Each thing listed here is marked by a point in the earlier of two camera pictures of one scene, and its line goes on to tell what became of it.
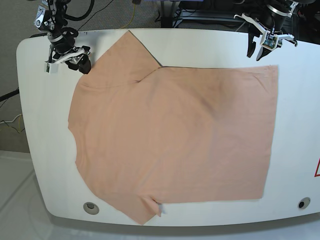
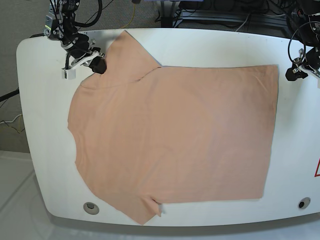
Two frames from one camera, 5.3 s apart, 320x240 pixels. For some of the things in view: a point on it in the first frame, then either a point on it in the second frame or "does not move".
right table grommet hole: x=304 y=203 does not move
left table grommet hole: x=91 y=208 does not move
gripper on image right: x=270 y=40 → x=311 y=59
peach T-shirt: x=146 y=135 does not move
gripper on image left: x=63 y=51 → x=78 y=52
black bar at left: x=7 y=95 does not move
